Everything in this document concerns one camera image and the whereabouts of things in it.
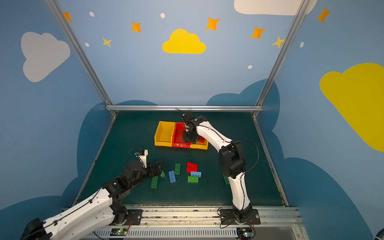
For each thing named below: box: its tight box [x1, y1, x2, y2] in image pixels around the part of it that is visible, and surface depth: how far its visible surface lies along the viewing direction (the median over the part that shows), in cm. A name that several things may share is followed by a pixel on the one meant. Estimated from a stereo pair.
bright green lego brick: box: [187, 176, 199, 183], surface depth 88 cm
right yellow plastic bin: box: [190, 139, 209, 150], surface depth 100 cm
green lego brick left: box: [150, 176, 159, 189], surface depth 86 cm
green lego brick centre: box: [174, 163, 181, 175], surface depth 92 cm
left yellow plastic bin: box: [154, 121, 176, 147], surface depth 106 cm
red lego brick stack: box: [186, 161, 199, 174], surface depth 92 cm
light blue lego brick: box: [190, 171, 202, 178], surface depth 89 cm
